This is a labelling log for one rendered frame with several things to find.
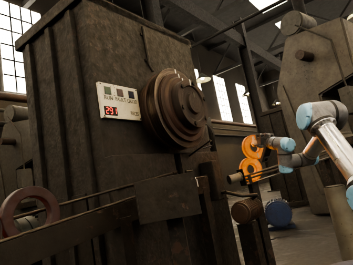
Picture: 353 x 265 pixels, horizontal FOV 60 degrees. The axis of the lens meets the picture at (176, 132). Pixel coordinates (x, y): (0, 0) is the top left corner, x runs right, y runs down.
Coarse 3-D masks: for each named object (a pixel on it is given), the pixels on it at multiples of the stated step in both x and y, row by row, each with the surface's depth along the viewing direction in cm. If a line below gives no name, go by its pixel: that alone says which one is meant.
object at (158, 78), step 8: (160, 72) 166; (168, 72) 172; (176, 72) 179; (152, 80) 166; (160, 80) 164; (152, 88) 161; (152, 96) 158; (152, 104) 158; (152, 112) 158; (160, 112) 157; (152, 120) 159; (160, 120) 155; (160, 128) 159; (168, 128) 159; (160, 136) 162; (168, 136) 160; (176, 136) 163; (200, 136) 182; (176, 144) 165; (184, 144) 167; (192, 144) 173
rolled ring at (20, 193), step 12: (12, 192) 95; (24, 192) 95; (36, 192) 98; (48, 192) 101; (12, 204) 92; (48, 204) 101; (0, 216) 90; (12, 216) 91; (48, 216) 101; (12, 228) 90
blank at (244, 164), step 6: (246, 162) 197; (252, 162) 198; (258, 162) 200; (240, 168) 196; (246, 168) 196; (258, 168) 199; (246, 174) 195; (258, 174) 198; (246, 180) 197; (252, 180) 196
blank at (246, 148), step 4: (248, 136) 192; (252, 136) 192; (244, 140) 190; (248, 140) 191; (244, 144) 189; (248, 144) 190; (244, 148) 189; (248, 148) 189; (260, 148) 192; (244, 152) 190; (248, 152) 189; (252, 152) 189; (256, 152) 190; (260, 152) 191; (248, 156) 189; (252, 156) 189; (256, 156) 190; (260, 156) 190
